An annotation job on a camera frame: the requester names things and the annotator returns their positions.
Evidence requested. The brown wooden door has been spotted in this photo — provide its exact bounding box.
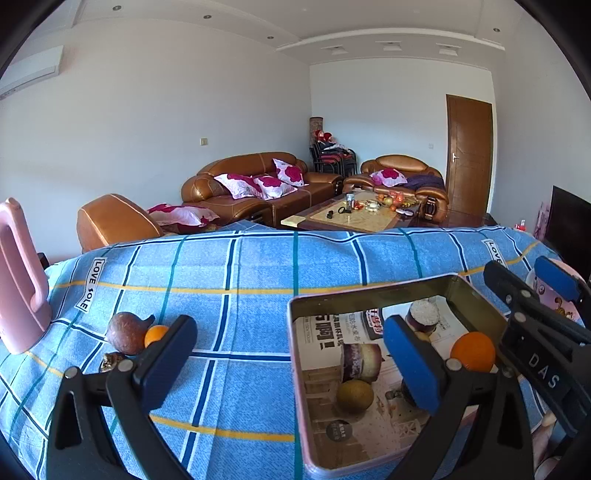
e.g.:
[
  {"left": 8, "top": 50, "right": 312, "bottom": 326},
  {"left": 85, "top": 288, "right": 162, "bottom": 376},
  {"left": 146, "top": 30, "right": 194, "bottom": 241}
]
[{"left": 446, "top": 93, "right": 495, "bottom": 217}]

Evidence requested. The stack of black chairs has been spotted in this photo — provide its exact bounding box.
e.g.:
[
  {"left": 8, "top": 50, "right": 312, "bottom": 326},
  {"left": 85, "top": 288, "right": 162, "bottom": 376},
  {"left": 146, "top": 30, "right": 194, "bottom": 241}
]
[{"left": 311, "top": 141, "right": 360, "bottom": 176}]

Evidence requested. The brown leather armchair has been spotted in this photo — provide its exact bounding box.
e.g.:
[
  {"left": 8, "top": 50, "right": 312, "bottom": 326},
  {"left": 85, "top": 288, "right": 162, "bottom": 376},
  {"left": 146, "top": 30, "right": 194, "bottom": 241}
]
[{"left": 344, "top": 154, "right": 450, "bottom": 219}]

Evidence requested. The pink cartoon mug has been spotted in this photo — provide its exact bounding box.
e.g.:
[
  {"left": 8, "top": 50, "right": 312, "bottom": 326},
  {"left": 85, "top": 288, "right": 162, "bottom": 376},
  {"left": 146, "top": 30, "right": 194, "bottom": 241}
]
[{"left": 526, "top": 268, "right": 587, "bottom": 324}]

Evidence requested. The blue plaid tablecloth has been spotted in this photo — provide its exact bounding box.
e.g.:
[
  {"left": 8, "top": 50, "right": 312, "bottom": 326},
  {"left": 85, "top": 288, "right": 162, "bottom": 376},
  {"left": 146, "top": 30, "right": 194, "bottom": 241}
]
[{"left": 0, "top": 226, "right": 591, "bottom": 480}]

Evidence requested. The brown leather sofa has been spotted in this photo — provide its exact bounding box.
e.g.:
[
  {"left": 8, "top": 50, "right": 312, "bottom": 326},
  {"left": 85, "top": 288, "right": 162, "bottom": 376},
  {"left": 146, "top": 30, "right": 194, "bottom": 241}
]
[{"left": 181, "top": 151, "right": 345, "bottom": 222}]

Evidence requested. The person's right hand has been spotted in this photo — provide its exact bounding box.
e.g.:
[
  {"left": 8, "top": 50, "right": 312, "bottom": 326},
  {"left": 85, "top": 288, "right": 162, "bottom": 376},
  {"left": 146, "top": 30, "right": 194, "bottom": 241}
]
[{"left": 529, "top": 410, "right": 560, "bottom": 480}]

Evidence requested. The black television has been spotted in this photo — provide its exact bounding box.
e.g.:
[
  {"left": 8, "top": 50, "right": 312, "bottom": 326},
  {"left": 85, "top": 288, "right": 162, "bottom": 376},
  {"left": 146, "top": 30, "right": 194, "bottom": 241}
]
[{"left": 545, "top": 185, "right": 591, "bottom": 273}]

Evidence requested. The pink electric kettle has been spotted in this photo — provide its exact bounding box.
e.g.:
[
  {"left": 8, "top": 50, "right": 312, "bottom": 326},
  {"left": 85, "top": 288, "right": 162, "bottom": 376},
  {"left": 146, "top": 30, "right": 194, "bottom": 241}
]
[{"left": 0, "top": 198, "right": 52, "bottom": 355}]

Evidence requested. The floral white pink pillow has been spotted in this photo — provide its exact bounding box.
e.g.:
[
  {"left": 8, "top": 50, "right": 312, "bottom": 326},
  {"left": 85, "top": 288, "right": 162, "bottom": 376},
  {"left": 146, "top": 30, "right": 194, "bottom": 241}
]
[
  {"left": 147, "top": 203, "right": 220, "bottom": 228},
  {"left": 213, "top": 173, "right": 259, "bottom": 200},
  {"left": 253, "top": 174, "right": 297, "bottom": 200},
  {"left": 370, "top": 168, "right": 407, "bottom": 185},
  {"left": 272, "top": 158, "right": 308, "bottom": 188}
]

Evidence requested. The purple round fruit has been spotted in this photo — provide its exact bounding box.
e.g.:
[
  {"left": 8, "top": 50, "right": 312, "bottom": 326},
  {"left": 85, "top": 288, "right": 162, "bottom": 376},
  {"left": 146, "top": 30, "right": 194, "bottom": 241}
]
[{"left": 107, "top": 312, "right": 157, "bottom": 356}]

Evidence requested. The orange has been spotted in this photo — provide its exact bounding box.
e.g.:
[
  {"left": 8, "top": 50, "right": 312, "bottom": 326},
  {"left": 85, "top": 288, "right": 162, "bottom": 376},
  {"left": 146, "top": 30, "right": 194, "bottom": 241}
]
[
  {"left": 144, "top": 325, "right": 171, "bottom": 349},
  {"left": 450, "top": 331, "right": 497, "bottom": 374}
]

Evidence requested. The cut purple taro piece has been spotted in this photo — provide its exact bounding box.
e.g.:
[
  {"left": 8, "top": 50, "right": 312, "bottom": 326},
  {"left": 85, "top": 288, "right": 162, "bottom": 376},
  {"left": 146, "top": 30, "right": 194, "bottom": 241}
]
[{"left": 340, "top": 344, "right": 384, "bottom": 384}]

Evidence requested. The tall patterned vase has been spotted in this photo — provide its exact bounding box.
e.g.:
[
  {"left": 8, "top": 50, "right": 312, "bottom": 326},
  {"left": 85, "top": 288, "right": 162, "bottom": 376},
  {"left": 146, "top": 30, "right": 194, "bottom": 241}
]
[{"left": 309, "top": 117, "right": 324, "bottom": 160}]

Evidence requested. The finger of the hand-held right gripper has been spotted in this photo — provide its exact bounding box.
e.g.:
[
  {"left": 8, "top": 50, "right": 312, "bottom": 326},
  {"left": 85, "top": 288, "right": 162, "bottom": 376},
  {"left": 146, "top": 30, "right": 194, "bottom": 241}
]
[
  {"left": 483, "top": 260, "right": 536, "bottom": 319},
  {"left": 534, "top": 256, "right": 585, "bottom": 301}
]

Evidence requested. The white-topped cut brown fruit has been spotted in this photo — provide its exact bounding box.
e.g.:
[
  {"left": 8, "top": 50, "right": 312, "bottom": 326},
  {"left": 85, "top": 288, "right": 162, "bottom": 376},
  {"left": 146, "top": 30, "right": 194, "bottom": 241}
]
[{"left": 406, "top": 299, "right": 440, "bottom": 334}]

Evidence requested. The pink tin box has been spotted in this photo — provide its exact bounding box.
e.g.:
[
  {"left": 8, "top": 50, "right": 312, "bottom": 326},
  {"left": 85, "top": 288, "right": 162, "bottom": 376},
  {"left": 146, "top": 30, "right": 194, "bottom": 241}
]
[{"left": 287, "top": 273, "right": 522, "bottom": 477}]

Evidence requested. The white air conditioner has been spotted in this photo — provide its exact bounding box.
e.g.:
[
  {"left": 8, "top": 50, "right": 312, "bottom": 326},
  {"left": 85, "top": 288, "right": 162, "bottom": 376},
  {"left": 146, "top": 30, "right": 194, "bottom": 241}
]
[{"left": 0, "top": 45, "right": 63, "bottom": 97}]

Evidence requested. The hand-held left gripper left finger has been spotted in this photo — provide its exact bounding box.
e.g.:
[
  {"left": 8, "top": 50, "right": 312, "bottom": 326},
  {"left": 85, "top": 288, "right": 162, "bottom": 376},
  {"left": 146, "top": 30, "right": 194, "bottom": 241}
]
[{"left": 46, "top": 315, "right": 198, "bottom": 480}]

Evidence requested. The brown leather seat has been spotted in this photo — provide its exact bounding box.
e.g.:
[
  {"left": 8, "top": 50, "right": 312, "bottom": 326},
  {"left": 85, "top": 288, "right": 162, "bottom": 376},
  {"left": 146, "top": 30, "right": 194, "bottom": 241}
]
[{"left": 76, "top": 194, "right": 164, "bottom": 254}]

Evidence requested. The purple blanket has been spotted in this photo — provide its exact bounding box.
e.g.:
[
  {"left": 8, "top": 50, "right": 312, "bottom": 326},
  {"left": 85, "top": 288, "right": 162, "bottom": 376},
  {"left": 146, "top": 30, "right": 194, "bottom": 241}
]
[{"left": 406, "top": 173, "right": 444, "bottom": 190}]

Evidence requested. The wooden coffee table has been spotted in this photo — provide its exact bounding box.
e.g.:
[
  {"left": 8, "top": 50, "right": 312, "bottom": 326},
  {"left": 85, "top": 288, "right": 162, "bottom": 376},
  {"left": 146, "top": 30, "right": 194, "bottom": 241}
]
[{"left": 281, "top": 191, "right": 423, "bottom": 234}]

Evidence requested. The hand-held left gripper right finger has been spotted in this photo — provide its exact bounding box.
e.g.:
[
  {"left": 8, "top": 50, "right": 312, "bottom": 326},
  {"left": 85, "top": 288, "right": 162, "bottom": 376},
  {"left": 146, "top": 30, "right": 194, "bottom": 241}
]
[{"left": 382, "top": 315, "right": 541, "bottom": 480}]

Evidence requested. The pile of small fruit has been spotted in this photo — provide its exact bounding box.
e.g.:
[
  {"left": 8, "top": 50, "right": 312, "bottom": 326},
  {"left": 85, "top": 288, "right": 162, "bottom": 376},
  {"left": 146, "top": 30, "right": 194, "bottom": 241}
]
[{"left": 376, "top": 191, "right": 416, "bottom": 209}]

